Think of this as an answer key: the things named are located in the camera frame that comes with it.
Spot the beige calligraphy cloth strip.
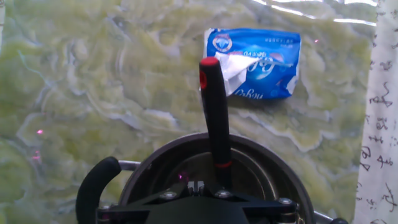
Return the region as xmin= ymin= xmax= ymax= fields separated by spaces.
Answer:
xmin=353 ymin=0 xmax=398 ymax=224

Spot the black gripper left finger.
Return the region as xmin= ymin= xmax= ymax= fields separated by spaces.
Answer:
xmin=95 ymin=182 xmax=195 ymax=224

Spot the blue tissue pack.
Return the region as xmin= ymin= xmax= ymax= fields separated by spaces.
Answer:
xmin=202 ymin=27 xmax=302 ymax=100

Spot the steel pot with black handles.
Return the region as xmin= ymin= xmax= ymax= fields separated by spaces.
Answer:
xmin=75 ymin=132 xmax=349 ymax=224

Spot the black spoon with red tip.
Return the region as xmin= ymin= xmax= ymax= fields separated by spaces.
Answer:
xmin=198 ymin=56 xmax=233 ymax=190

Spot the green marble pattern table mat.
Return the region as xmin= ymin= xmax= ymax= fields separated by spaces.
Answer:
xmin=0 ymin=0 xmax=379 ymax=224

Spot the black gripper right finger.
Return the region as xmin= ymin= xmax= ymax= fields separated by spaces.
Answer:
xmin=195 ymin=182 xmax=299 ymax=224

